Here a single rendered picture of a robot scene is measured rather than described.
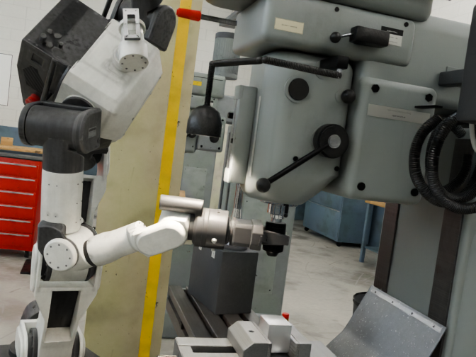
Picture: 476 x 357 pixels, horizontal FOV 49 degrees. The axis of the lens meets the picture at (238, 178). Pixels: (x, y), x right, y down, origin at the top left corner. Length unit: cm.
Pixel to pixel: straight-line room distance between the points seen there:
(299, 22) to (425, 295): 70
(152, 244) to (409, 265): 64
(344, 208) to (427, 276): 714
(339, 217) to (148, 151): 592
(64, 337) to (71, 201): 67
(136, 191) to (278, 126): 185
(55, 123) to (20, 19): 914
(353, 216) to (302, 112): 748
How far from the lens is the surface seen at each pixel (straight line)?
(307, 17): 109
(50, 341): 179
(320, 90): 111
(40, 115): 123
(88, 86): 128
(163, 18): 147
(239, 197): 157
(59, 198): 123
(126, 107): 129
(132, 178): 284
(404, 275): 141
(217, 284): 156
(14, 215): 569
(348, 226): 854
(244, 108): 113
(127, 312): 301
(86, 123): 119
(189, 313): 156
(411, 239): 139
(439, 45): 124
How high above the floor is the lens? 143
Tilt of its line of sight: 4 degrees down
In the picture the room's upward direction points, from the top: 7 degrees clockwise
